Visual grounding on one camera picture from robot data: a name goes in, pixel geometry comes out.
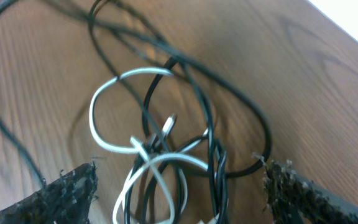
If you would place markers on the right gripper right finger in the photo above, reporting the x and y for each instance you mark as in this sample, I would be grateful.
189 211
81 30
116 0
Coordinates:
292 198

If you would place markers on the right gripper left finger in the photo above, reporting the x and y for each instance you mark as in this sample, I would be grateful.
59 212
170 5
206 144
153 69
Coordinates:
65 200

